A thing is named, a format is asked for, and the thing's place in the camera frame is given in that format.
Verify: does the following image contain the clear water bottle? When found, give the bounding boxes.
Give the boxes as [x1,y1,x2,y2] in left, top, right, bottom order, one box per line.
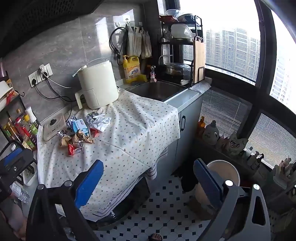
[10,183,30,203]

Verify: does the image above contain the black appliance cable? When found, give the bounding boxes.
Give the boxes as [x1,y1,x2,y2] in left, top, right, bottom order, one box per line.
[34,82,78,121]

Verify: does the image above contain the white counter cloth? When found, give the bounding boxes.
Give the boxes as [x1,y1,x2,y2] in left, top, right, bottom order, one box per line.
[188,82,212,93]

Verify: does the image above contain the crumpled brown paper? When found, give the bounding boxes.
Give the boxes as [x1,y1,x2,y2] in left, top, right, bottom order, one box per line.
[60,130,95,149]

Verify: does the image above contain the steel kitchen sink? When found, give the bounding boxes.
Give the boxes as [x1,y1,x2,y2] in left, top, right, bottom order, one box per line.
[127,80,187,102]

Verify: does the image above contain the red snack wrapper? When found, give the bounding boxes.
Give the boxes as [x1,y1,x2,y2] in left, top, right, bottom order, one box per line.
[68,144,83,157]

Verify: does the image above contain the hanging plastic bags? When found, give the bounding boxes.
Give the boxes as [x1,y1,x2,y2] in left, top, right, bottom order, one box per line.
[126,25,152,59]

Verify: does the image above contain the cream air fryer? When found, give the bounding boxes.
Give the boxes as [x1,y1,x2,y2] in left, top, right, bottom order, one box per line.
[74,58,120,110]

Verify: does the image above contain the pump dispenser bottles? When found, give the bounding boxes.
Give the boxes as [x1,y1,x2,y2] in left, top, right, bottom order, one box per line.
[247,148,264,170]

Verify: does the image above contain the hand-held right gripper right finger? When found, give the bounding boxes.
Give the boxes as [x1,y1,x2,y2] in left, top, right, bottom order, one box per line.
[193,158,271,241]

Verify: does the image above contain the white wall hooks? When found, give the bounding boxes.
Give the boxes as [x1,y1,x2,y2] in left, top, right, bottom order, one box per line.
[114,15,131,26]

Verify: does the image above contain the cream round trash bin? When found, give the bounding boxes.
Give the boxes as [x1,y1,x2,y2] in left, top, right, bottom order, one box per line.
[194,160,241,209]

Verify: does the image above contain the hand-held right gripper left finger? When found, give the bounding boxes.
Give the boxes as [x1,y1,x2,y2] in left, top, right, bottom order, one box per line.
[26,159,104,241]

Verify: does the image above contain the steel pot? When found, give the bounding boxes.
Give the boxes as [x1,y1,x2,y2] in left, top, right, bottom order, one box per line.
[165,62,192,77]

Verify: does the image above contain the stacked bowls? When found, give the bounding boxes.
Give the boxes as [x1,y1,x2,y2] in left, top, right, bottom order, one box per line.
[165,9,197,23]

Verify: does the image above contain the grey detergent jug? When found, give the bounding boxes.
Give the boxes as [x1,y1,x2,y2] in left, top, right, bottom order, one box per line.
[203,120,220,145]

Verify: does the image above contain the detergent refill pouches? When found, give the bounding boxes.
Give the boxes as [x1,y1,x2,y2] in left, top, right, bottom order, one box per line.
[221,132,249,156]

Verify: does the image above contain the blue cardboard box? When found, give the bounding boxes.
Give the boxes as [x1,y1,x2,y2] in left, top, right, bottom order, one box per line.
[69,118,90,138]

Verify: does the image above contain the floral white tablecloth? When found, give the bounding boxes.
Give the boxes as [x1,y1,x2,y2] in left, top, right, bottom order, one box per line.
[37,89,181,223]

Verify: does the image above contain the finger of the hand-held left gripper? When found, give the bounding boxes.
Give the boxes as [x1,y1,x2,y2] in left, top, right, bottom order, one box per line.
[0,140,37,178]

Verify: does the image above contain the crumpled silver foil wrapper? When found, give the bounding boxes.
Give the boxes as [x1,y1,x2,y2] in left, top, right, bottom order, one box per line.
[90,113,112,131]

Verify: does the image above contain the row of condiment bottles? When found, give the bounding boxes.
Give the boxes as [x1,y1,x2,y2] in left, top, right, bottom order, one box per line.
[2,107,40,151]

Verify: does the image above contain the hanging black power cable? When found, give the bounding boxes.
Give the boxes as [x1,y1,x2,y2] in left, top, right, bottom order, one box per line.
[109,27,127,66]

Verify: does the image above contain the white storage box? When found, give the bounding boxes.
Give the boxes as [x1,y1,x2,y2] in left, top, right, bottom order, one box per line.
[0,80,15,102]

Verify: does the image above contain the white wall sockets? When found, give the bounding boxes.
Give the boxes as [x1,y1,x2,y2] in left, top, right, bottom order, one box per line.
[28,63,53,88]

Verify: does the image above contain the orange glass bottle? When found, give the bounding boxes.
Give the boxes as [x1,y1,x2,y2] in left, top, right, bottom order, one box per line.
[198,116,206,136]

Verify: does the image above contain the yellow detergent bottle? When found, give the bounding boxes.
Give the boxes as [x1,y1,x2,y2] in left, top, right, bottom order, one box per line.
[122,55,142,84]

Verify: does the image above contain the white charging cable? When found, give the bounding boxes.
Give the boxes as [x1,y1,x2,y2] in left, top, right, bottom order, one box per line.
[40,58,109,89]

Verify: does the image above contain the window blinds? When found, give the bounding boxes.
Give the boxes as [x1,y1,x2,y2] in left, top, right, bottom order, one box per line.
[245,113,296,170]
[201,89,250,138]

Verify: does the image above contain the grey sink cabinet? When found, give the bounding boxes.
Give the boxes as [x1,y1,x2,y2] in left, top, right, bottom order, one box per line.
[163,89,204,177]

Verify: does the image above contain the black wire spice rack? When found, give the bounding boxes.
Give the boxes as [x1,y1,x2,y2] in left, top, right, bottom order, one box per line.
[0,91,39,151]

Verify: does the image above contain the black dish rack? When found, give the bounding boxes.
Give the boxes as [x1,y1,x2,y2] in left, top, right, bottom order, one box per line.
[158,15,206,88]

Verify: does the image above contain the white plastic container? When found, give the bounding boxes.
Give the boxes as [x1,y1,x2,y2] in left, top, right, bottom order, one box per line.
[171,24,194,39]

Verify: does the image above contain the wooden cutting board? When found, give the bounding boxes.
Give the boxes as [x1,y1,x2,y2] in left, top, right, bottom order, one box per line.
[192,36,206,84]

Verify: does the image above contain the black range hood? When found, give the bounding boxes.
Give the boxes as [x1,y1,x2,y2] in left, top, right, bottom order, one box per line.
[0,0,105,58]

